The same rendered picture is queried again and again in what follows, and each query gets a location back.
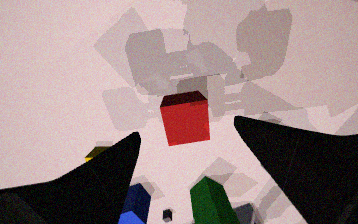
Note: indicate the yellow block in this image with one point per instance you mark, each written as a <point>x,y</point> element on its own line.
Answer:
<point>95,152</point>

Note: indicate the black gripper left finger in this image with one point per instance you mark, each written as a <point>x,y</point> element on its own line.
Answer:
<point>92,193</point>

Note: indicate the blue block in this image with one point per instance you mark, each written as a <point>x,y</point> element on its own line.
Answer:
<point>136,206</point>

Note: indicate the red block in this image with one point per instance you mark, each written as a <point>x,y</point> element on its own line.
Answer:
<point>185,118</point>

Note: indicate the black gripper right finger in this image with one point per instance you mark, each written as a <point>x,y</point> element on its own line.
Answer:
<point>317,172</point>

